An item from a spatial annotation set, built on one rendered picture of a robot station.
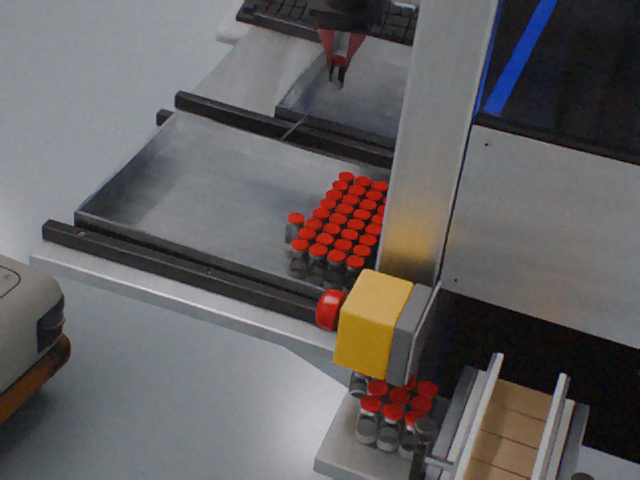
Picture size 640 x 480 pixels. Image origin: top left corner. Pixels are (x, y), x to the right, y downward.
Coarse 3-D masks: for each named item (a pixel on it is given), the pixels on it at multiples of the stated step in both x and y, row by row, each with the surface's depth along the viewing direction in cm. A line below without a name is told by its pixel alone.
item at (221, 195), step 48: (144, 144) 147; (192, 144) 154; (240, 144) 153; (288, 144) 150; (96, 192) 138; (144, 192) 144; (192, 192) 145; (240, 192) 146; (288, 192) 147; (144, 240) 133; (192, 240) 137; (240, 240) 138; (288, 288) 129
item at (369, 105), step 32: (320, 64) 173; (352, 64) 176; (384, 64) 177; (288, 96) 161; (320, 96) 168; (352, 96) 169; (384, 96) 169; (320, 128) 157; (352, 128) 155; (384, 128) 162
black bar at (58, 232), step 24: (48, 240) 135; (72, 240) 134; (96, 240) 133; (120, 240) 133; (144, 264) 132; (168, 264) 131; (192, 264) 131; (216, 288) 130; (240, 288) 129; (264, 288) 129; (288, 312) 128; (312, 312) 127
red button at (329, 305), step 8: (328, 296) 111; (336, 296) 111; (344, 296) 112; (320, 304) 111; (328, 304) 111; (336, 304) 110; (320, 312) 111; (328, 312) 110; (336, 312) 111; (320, 320) 111; (328, 320) 111; (336, 320) 112; (328, 328) 111
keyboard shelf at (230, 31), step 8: (240, 0) 206; (384, 0) 214; (232, 8) 204; (232, 16) 201; (224, 24) 199; (232, 24) 199; (240, 24) 199; (248, 24) 200; (216, 32) 197; (224, 32) 197; (232, 32) 197; (240, 32) 197; (216, 40) 198; (224, 40) 197; (232, 40) 197
